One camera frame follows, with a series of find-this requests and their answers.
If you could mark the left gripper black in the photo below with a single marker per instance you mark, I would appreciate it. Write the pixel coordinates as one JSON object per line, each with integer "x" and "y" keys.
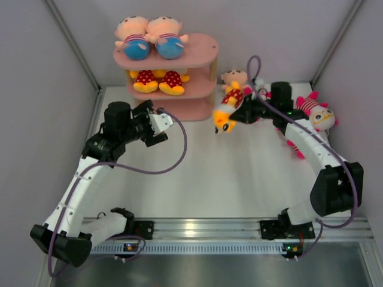
{"x": 142, "y": 112}

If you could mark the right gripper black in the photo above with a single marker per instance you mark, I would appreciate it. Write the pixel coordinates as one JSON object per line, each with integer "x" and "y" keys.
{"x": 244, "y": 114}

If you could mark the yellow plush red dotted dress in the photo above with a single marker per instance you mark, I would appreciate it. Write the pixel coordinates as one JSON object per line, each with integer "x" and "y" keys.
{"x": 144, "y": 81}

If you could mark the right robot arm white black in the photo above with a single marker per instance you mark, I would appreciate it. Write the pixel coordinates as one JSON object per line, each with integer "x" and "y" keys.
{"x": 339, "y": 183}

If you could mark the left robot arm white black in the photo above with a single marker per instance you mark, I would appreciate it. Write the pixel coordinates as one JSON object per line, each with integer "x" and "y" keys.
{"x": 63, "y": 236}

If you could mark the pink three-tier shelf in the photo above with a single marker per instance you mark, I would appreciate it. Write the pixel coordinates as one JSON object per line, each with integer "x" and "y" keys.
{"x": 200, "y": 60}

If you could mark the small baby doll on table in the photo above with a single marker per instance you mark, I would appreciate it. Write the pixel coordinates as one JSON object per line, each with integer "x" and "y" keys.
{"x": 234, "y": 75}

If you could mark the white plush yellow glasses front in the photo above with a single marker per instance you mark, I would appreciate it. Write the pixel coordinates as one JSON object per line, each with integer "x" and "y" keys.
{"x": 289, "y": 143}

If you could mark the white plush yellow glasses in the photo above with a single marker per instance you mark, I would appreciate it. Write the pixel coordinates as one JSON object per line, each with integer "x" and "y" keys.
{"x": 321, "y": 116}
{"x": 289, "y": 143}

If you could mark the white plush yellow glasses right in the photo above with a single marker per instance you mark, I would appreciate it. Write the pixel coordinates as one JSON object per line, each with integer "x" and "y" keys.
{"x": 321, "y": 116}

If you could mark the left baby doll blue pants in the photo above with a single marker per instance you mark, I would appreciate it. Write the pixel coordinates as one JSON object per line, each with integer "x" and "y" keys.
{"x": 130, "y": 33}

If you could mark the baby doll blue pants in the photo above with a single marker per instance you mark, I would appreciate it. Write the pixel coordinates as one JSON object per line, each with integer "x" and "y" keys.
{"x": 164, "y": 33}
{"x": 130, "y": 33}

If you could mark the right baby doll blue pants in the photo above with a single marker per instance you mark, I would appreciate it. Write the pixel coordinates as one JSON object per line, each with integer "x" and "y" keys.
{"x": 164, "y": 33}

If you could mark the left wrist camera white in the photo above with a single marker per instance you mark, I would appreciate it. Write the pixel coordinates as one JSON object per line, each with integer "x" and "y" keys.
{"x": 160, "y": 122}

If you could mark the aluminium mounting rail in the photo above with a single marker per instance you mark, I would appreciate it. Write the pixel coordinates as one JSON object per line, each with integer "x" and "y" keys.
{"x": 243, "y": 229}

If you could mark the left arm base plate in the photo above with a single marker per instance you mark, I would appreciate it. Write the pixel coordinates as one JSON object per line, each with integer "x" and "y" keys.
{"x": 144, "y": 229}

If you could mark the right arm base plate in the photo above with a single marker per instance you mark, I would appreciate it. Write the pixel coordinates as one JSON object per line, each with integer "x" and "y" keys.
{"x": 272, "y": 229}

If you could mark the perforated cable duct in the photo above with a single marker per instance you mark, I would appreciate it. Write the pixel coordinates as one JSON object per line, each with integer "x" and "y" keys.
{"x": 164, "y": 248}

